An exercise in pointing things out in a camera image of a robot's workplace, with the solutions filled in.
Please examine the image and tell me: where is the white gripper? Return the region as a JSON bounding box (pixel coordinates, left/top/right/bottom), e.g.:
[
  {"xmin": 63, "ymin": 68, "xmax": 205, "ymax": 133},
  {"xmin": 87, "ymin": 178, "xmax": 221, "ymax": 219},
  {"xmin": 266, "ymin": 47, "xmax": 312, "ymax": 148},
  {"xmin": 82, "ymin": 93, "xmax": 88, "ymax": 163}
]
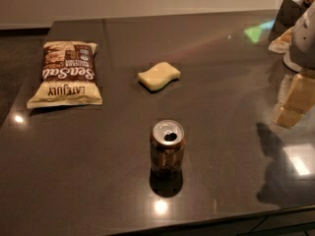
[{"xmin": 269, "ymin": 5, "xmax": 315, "ymax": 128}]

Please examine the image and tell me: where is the orange soda can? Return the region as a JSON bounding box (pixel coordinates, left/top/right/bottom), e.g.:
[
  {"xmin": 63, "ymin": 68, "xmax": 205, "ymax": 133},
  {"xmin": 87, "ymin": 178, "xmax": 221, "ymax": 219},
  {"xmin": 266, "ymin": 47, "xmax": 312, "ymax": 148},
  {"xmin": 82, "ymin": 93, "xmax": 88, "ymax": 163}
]
[{"xmin": 150, "ymin": 119, "xmax": 187, "ymax": 179}]

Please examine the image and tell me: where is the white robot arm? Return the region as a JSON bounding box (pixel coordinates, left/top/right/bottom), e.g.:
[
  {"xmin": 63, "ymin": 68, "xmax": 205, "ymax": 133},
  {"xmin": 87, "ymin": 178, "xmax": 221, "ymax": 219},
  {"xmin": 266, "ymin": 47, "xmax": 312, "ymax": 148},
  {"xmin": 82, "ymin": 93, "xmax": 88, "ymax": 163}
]
[{"xmin": 269, "ymin": 0, "xmax": 315, "ymax": 128}]

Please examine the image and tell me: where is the yellow sponge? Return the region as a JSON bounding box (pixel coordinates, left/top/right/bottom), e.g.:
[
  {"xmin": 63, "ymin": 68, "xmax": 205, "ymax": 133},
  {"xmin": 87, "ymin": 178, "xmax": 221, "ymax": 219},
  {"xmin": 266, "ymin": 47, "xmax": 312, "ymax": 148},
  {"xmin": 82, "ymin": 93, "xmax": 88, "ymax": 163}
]
[{"xmin": 138, "ymin": 62, "xmax": 181, "ymax": 91}]

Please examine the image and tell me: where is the Late July chips bag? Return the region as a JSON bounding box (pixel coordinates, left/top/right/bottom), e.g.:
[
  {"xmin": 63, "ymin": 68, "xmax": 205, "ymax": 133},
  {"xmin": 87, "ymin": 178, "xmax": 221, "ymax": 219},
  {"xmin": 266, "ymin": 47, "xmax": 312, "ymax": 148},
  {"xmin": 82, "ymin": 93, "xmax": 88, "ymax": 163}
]
[{"xmin": 27, "ymin": 41, "xmax": 102, "ymax": 109}]

